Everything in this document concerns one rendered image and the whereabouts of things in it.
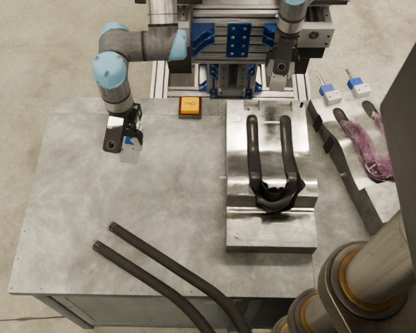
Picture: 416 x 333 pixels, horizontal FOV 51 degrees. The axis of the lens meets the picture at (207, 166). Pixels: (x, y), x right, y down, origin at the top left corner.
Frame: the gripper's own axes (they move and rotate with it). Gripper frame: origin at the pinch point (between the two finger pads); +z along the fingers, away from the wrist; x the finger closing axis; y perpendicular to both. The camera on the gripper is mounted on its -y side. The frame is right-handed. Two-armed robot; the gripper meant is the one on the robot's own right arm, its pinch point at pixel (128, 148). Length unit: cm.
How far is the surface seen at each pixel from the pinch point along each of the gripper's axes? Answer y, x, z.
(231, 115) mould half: 21.7, -27.9, 6.0
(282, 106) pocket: 31, -44, 9
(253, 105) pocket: 29.0, -34.4, 8.3
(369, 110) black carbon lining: 36, -73, 10
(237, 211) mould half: -10.3, -34.9, 8.7
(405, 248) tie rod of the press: -47, -50, -76
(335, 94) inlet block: 38, -61, 7
